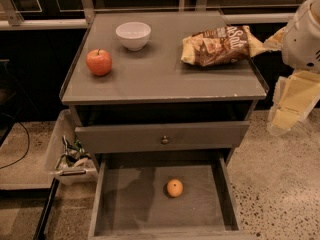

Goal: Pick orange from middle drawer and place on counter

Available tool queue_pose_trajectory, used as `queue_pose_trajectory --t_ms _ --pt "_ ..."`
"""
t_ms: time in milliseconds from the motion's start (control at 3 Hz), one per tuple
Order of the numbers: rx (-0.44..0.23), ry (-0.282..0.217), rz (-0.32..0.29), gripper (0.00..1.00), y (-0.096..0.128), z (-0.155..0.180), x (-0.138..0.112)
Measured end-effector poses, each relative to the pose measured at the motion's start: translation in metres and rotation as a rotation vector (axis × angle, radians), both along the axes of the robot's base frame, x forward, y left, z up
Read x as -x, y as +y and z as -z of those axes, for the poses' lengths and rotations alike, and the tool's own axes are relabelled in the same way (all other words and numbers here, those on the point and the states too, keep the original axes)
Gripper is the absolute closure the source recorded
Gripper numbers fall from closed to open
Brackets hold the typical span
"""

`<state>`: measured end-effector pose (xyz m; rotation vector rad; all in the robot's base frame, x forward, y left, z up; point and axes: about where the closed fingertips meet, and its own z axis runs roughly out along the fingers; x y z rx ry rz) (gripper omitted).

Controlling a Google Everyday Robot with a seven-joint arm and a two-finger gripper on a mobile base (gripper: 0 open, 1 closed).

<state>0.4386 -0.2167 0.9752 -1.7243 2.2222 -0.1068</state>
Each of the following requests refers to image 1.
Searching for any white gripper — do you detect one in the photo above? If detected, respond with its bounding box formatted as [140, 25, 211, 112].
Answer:
[263, 0, 320, 136]

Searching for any orange fruit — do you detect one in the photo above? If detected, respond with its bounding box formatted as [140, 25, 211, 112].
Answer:
[166, 179, 184, 198]

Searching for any grey drawer cabinet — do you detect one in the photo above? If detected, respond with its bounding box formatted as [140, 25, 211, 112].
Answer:
[58, 10, 270, 165]

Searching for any brass drawer knob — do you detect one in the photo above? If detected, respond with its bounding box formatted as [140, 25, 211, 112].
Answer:
[161, 136, 170, 145]

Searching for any grey top drawer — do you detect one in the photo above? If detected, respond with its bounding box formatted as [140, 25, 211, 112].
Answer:
[75, 121, 249, 154]

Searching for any grey open middle drawer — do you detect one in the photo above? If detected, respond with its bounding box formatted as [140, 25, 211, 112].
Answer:
[88, 158, 254, 240]

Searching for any brown chip bag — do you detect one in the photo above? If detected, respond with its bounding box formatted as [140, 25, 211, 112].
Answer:
[181, 25, 267, 67]

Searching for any white ceramic bowl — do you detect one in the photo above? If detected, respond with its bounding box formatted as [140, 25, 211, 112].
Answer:
[116, 22, 151, 51]

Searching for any red apple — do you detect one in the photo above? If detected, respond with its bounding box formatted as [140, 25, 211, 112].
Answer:
[86, 49, 112, 76]

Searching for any clear plastic bin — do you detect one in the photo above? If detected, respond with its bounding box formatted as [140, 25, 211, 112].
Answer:
[45, 110, 98, 185]

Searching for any black cable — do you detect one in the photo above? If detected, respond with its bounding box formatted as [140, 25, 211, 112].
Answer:
[0, 112, 31, 170]

